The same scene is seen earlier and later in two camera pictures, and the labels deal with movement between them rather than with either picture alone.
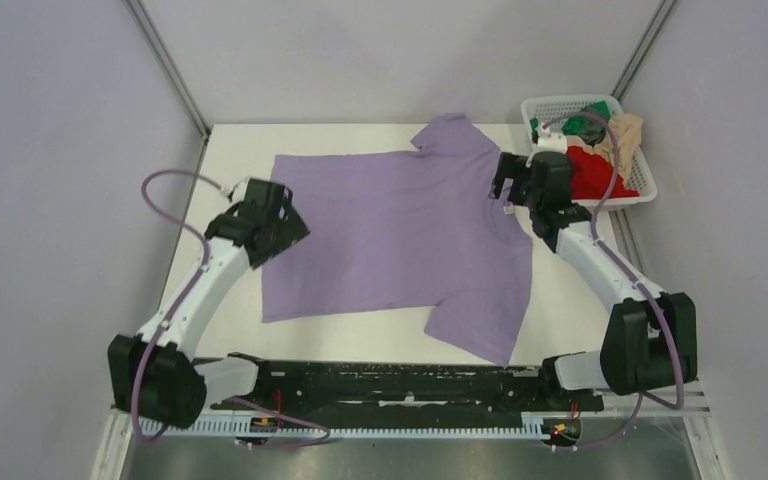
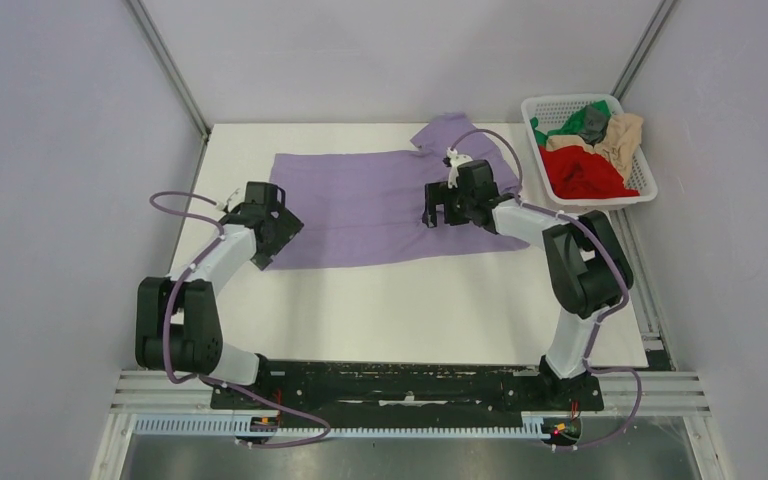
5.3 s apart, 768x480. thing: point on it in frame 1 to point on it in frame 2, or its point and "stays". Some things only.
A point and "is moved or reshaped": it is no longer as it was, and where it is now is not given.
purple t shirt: (407, 229) is moved or reshaped
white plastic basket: (553, 113) stays
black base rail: (339, 392) stays
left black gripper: (292, 228) stays
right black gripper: (514, 167) to (438, 194)
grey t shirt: (594, 129) stays
